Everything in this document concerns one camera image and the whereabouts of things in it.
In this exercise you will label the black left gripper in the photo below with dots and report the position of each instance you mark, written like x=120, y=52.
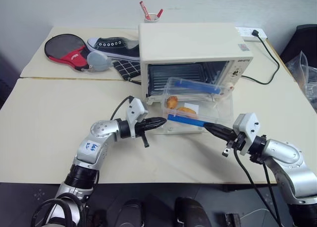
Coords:
x=140, y=130

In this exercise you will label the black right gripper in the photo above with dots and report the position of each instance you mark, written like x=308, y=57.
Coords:
x=235, y=143

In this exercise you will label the clear blue-clipped food container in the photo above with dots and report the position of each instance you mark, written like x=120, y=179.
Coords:
x=190, y=98

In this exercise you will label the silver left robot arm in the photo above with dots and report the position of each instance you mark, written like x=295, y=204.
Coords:
x=95, y=147

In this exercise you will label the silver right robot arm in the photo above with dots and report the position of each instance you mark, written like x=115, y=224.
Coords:
x=289, y=160

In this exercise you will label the glass toaster oven door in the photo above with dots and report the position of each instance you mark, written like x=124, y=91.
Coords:
x=223, y=113

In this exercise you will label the fried food piece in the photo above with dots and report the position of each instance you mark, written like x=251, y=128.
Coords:
x=185, y=110
x=172, y=101

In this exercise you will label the cream toaster oven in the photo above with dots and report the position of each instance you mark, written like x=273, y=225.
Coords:
x=188, y=42

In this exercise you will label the black grid-pattern pouch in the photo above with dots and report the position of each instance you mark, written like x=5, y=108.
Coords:
x=127, y=68

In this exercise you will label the black white canvas sneaker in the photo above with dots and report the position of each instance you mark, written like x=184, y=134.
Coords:
x=116, y=47

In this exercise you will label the dark rounded shape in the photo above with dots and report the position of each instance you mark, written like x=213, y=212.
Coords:
x=190, y=213
x=132, y=213

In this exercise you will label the clear plastic bag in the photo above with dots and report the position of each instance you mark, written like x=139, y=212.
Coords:
x=303, y=73

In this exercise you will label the white power strip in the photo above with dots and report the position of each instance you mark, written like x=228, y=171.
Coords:
x=247, y=32

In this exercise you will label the white pen cup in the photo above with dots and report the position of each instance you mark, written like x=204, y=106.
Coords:
x=151, y=19

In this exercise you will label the short red marker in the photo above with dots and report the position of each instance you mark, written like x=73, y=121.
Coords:
x=159, y=13

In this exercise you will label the black red paddle case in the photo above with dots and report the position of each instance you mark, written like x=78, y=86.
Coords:
x=63, y=47

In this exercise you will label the black chair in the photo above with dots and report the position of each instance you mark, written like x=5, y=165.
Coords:
x=301, y=41

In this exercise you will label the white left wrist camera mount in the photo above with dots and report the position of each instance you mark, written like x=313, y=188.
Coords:
x=135, y=109

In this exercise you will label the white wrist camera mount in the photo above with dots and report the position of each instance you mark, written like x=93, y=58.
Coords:
x=135, y=109
x=248, y=125

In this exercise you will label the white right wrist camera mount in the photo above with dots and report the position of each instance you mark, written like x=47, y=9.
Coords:
x=248, y=125

